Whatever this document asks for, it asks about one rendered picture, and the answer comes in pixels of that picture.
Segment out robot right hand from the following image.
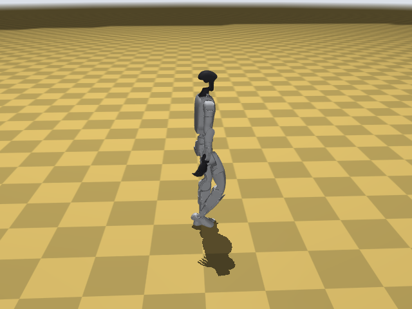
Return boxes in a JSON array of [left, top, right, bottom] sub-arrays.
[[192, 154, 209, 177]]

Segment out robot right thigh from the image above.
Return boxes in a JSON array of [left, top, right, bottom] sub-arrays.
[[202, 151, 226, 197]]

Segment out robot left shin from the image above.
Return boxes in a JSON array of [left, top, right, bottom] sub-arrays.
[[198, 186, 211, 213]]

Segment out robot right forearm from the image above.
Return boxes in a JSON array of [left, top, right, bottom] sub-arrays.
[[202, 129, 214, 161]]

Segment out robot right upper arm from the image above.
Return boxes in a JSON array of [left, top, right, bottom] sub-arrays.
[[203, 100, 215, 134]]

